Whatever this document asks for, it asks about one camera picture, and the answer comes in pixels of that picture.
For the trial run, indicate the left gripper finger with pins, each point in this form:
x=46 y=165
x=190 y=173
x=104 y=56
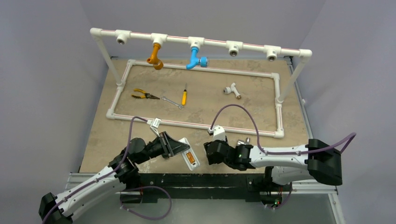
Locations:
x=178 y=149
x=167 y=140

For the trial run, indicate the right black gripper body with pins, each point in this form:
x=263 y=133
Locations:
x=209 y=152

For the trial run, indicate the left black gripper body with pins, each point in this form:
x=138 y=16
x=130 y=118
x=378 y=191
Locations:
x=158 y=147

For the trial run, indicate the white remote control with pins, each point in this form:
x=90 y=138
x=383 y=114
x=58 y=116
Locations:
x=194 y=166

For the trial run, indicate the orange battery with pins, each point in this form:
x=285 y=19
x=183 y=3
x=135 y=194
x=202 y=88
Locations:
x=190 y=157

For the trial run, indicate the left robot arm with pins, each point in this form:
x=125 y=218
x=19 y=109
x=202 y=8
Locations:
x=120 y=174

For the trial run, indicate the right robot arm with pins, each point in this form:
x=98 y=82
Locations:
x=315 y=160

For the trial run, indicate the chrome metal faucet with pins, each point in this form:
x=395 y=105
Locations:
x=246 y=141

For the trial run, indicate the silver wrench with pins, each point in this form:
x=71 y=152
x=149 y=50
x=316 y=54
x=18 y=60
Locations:
x=172 y=102

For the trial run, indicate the yellow screwdriver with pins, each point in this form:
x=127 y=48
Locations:
x=184 y=97

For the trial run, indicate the white plastic faucet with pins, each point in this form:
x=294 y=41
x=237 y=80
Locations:
x=232 y=89

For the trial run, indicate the orange plastic faucet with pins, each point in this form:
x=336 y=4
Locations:
x=153 y=59

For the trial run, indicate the blue plastic faucet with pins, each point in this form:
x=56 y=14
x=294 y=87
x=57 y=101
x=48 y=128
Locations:
x=196 y=61

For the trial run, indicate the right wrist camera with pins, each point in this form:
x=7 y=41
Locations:
x=218 y=133

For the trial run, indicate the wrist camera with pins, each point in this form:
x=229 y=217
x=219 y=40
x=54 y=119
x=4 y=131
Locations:
x=218 y=133
x=154 y=123

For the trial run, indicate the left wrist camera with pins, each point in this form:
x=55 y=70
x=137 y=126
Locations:
x=154 y=123

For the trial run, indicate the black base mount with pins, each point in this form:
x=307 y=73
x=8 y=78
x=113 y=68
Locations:
x=246 y=187

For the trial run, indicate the yellow handled pliers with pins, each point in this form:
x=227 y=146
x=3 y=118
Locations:
x=144 y=94

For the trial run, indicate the white PVC pipe frame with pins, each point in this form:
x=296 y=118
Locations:
x=271 y=52

